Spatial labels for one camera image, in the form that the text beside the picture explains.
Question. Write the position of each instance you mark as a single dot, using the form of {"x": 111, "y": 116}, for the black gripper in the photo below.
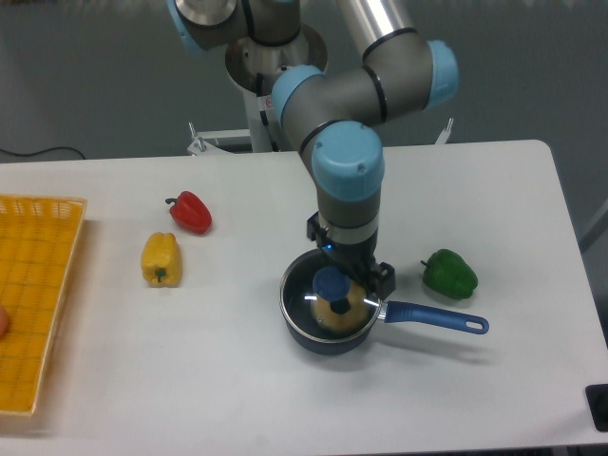
{"x": 358, "y": 262}

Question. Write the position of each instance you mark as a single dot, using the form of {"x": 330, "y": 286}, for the glass pot lid blue knob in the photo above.
{"x": 312, "y": 275}

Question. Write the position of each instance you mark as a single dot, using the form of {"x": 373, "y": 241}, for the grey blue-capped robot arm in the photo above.
{"x": 330, "y": 121}

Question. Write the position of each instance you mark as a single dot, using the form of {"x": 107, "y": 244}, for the beige donut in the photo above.
{"x": 343, "y": 317}

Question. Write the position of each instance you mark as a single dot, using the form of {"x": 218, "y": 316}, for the green bell pepper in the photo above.
{"x": 448, "y": 274}

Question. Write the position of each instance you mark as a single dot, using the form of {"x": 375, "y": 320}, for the red bell pepper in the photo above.
{"x": 190, "y": 213}

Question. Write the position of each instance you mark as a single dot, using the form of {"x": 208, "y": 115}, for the yellow bell pepper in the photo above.
{"x": 161, "y": 260}

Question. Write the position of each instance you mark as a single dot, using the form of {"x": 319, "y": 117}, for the black device at table edge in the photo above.
{"x": 597, "y": 399}

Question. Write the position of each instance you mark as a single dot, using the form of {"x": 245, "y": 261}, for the yellow woven basket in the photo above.
{"x": 39, "y": 238}

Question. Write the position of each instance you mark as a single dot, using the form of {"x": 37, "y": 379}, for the dark pot with blue handle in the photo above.
{"x": 399, "y": 312}

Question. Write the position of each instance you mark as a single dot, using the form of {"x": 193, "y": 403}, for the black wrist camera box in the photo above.
{"x": 316, "y": 232}

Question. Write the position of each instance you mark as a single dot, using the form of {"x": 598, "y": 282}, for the white metal base frame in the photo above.
{"x": 223, "y": 140}

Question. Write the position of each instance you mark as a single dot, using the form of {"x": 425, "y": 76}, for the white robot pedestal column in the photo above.
{"x": 254, "y": 69}

